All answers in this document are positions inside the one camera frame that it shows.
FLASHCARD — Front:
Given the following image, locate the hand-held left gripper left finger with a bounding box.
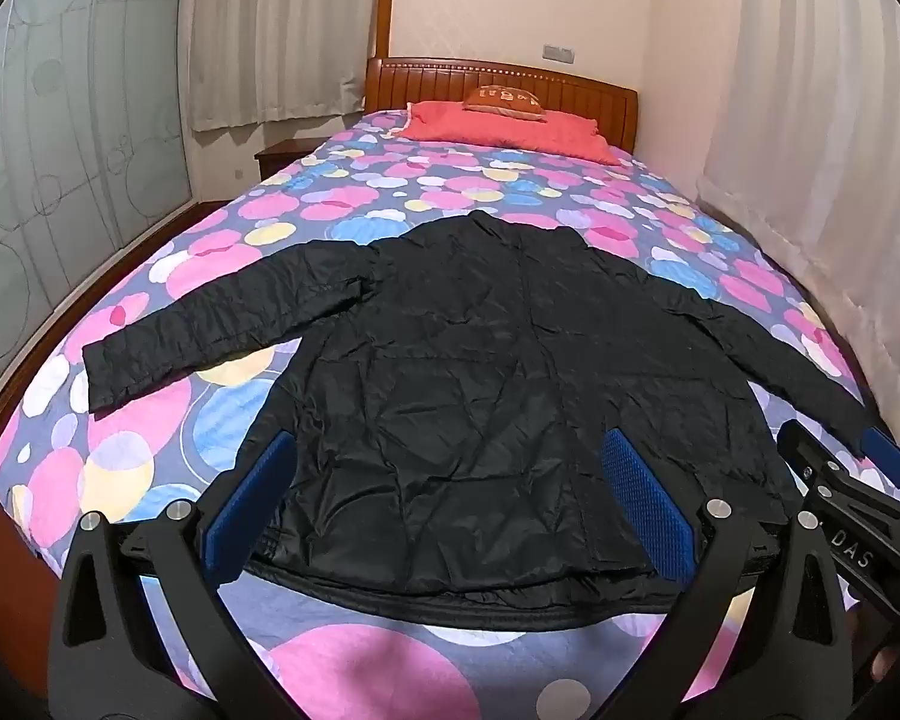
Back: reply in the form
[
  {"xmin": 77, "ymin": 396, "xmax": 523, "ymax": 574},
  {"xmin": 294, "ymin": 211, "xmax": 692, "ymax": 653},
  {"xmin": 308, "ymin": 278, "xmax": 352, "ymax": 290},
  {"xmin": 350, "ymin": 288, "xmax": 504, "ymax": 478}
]
[{"xmin": 45, "ymin": 431, "xmax": 323, "ymax": 720}]

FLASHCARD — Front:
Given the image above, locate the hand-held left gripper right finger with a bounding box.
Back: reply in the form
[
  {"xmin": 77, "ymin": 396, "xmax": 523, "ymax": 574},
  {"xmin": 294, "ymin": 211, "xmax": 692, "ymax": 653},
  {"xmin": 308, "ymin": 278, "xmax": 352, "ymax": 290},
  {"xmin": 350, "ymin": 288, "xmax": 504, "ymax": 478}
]
[{"xmin": 600, "ymin": 431, "xmax": 856, "ymax": 720}]

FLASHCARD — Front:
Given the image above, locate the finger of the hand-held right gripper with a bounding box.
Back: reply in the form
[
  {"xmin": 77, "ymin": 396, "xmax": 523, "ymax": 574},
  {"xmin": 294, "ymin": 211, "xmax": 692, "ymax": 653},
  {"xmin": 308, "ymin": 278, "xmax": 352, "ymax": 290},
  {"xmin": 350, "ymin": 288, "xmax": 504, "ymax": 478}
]
[
  {"xmin": 777, "ymin": 420, "xmax": 854, "ymax": 492},
  {"xmin": 859, "ymin": 426, "xmax": 900, "ymax": 515}
]

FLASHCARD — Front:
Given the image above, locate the black puffer jacket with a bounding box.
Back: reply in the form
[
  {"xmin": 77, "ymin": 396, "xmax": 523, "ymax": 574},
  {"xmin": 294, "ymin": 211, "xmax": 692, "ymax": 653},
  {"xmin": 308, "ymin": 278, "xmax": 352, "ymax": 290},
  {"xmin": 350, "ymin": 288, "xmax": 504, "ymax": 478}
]
[{"xmin": 82, "ymin": 210, "xmax": 893, "ymax": 627}]

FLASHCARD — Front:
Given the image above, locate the person's right hand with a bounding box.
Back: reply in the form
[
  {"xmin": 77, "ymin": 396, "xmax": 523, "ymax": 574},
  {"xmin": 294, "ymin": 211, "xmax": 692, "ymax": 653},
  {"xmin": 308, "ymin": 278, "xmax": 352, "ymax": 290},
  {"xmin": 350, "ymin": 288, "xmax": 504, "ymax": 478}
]
[{"xmin": 866, "ymin": 615, "xmax": 900, "ymax": 700}]

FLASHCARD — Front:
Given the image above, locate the long white curtain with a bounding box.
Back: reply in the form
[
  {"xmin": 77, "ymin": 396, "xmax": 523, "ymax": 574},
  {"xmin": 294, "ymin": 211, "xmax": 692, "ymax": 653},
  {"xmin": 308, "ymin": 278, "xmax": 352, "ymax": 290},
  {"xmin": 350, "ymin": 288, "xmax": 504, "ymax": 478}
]
[{"xmin": 701, "ymin": 0, "xmax": 900, "ymax": 458}]

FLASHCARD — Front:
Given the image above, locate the circle-print bed sheet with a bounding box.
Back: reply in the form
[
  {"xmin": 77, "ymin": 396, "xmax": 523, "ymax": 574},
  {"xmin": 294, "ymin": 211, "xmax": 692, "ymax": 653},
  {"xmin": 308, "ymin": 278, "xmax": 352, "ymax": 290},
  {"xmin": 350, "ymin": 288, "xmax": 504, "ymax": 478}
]
[{"xmin": 0, "ymin": 109, "xmax": 897, "ymax": 720}]

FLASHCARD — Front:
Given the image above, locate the wooden nightstand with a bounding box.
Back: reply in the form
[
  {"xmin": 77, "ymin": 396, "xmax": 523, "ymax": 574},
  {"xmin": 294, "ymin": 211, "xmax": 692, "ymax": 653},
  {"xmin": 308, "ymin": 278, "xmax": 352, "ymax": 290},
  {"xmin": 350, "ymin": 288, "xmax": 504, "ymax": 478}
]
[{"xmin": 253, "ymin": 139, "xmax": 323, "ymax": 182}]

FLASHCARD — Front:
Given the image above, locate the red pillow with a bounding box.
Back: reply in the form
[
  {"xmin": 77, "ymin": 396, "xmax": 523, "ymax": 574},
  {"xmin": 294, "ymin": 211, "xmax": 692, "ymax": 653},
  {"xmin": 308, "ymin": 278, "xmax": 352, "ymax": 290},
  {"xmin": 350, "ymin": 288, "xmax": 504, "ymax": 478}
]
[{"xmin": 401, "ymin": 100, "xmax": 622, "ymax": 166}]

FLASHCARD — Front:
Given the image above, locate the frosted glass wardrobe door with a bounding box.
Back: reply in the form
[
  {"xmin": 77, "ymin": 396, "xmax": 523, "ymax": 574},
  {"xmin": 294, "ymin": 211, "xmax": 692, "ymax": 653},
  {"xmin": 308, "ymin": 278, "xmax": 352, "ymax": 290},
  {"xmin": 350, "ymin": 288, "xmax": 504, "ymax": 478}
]
[{"xmin": 0, "ymin": 0, "xmax": 196, "ymax": 421}]

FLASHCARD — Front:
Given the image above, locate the orange cushion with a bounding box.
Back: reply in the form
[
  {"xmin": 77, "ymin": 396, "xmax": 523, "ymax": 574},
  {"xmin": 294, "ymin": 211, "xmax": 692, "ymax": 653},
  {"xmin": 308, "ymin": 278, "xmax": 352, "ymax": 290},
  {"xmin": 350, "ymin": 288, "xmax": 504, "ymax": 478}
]
[{"xmin": 463, "ymin": 84, "xmax": 547, "ymax": 122}]

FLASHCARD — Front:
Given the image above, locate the wooden bed headboard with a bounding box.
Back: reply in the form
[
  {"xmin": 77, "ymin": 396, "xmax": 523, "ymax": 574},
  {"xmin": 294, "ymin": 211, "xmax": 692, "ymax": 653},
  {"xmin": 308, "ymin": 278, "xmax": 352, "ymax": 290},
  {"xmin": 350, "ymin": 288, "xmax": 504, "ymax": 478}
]
[{"xmin": 365, "ymin": 56, "xmax": 638, "ymax": 155}]

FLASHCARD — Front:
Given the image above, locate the short cream window curtain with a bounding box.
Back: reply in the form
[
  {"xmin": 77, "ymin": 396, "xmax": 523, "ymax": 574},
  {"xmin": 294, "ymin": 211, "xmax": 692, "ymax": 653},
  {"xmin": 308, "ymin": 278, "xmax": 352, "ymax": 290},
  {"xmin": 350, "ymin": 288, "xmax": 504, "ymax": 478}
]
[{"xmin": 187, "ymin": 0, "xmax": 387, "ymax": 137}]

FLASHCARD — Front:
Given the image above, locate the wooden bed side rail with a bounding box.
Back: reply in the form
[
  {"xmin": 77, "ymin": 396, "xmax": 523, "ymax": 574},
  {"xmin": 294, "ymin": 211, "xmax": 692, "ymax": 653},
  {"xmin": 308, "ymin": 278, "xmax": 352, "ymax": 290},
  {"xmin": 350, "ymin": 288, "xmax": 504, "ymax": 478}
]
[{"xmin": 0, "ymin": 465, "xmax": 57, "ymax": 616}]

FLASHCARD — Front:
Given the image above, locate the wooden door frame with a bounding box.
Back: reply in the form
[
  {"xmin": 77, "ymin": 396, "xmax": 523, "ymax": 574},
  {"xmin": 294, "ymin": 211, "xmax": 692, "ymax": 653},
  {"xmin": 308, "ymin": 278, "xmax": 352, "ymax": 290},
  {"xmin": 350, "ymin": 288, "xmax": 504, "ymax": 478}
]
[{"xmin": 365, "ymin": 0, "xmax": 400, "ymax": 61}]

